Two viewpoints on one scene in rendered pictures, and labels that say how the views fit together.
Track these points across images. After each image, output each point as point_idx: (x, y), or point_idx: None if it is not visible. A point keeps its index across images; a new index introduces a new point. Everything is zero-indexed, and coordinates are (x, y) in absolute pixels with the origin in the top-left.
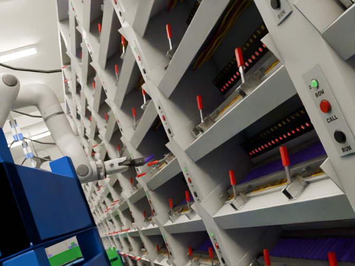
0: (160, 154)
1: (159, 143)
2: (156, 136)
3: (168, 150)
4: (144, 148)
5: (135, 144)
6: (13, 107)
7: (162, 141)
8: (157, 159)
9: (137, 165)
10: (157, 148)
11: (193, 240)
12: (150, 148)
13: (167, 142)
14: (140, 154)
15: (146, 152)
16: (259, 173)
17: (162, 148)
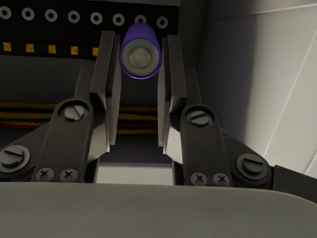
0: (229, 18)
1: (212, 69)
2: (206, 98)
3: (213, 8)
4: (231, 119)
5: None
6: None
7: (208, 62)
8: (237, 9)
9: (91, 87)
10: (221, 56)
11: None
12: (226, 87)
13: (207, 44)
14: (251, 122)
15: (237, 95)
16: None
17: (217, 40)
